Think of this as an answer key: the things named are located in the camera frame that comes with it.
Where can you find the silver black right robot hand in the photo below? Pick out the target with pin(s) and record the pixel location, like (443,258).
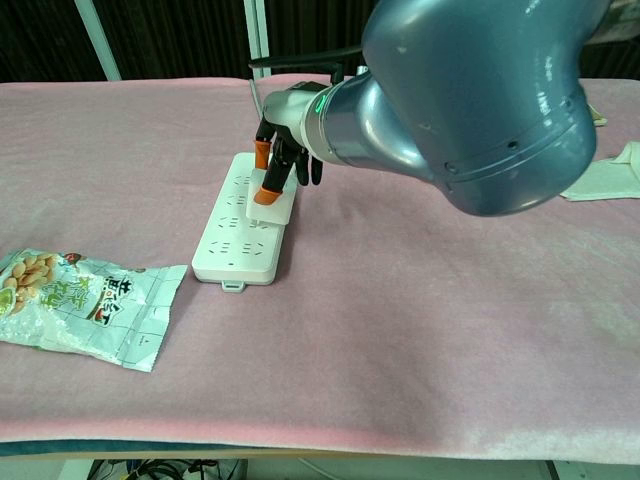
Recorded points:
(287,112)

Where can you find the white plug adapter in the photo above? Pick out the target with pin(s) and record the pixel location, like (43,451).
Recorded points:
(267,212)

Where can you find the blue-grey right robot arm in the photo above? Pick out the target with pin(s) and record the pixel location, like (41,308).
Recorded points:
(475,100)

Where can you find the dark pleated curtain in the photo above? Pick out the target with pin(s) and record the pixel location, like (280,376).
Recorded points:
(175,35)

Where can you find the white power strip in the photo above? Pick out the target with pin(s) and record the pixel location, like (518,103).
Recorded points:
(235,240)

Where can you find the pink table cloth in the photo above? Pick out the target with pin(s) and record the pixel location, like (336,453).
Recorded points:
(350,325)

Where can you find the green nut snack bag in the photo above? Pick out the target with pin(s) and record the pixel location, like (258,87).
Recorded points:
(75,305)

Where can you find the tan notebook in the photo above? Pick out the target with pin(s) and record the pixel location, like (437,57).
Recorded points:
(598,116)

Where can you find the white slipper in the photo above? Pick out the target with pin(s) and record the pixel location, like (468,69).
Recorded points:
(607,175)

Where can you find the upright white frame post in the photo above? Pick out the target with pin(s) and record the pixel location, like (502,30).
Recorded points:
(257,30)

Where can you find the slanted white frame post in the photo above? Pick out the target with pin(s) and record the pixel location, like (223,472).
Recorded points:
(100,40)

